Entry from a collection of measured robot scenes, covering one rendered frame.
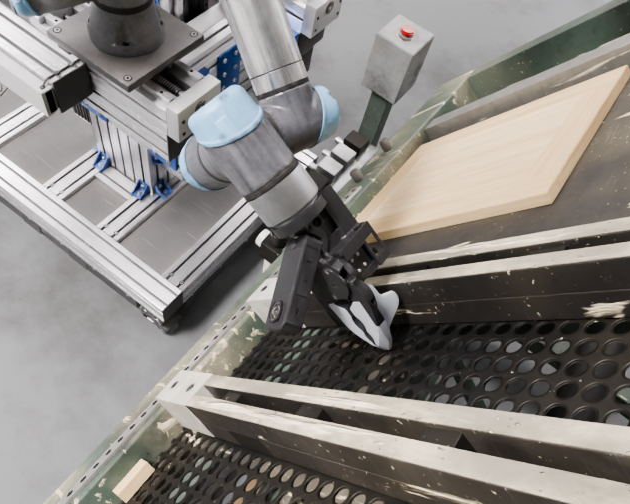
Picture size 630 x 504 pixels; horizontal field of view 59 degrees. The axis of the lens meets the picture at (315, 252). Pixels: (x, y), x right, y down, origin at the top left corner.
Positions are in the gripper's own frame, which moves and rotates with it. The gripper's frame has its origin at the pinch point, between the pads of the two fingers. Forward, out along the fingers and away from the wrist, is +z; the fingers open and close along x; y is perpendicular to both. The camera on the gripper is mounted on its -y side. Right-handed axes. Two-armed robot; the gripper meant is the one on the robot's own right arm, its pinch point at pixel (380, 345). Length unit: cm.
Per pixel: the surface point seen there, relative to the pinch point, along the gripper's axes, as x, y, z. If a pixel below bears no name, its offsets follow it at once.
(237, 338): 37.9, 0.0, -1.1
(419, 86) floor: 134, 192, 15
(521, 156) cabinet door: -0.1, 43.7, 0.7
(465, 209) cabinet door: 3.6, 29.9, 0.4
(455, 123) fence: 29, 70, 0
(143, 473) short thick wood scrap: 34.9, -26.4, 1.2
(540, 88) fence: 7, 70, 0
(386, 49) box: 50, 88, -20
